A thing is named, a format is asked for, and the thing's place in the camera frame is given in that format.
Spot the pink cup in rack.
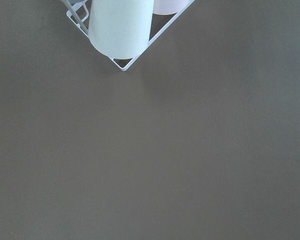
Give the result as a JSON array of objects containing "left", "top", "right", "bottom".
[{"left": 153, "top": 0, "right": 190, "bottom": 15}]

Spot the white wire cup rack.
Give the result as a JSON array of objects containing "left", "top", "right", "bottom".
[{"left": 61, "top": 0, "right": 195, "bottom": 72}]

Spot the white cup in rack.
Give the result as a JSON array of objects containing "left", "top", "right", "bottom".
[{"left": 88, "top": 0, "right": 154, "bottom": 60}]

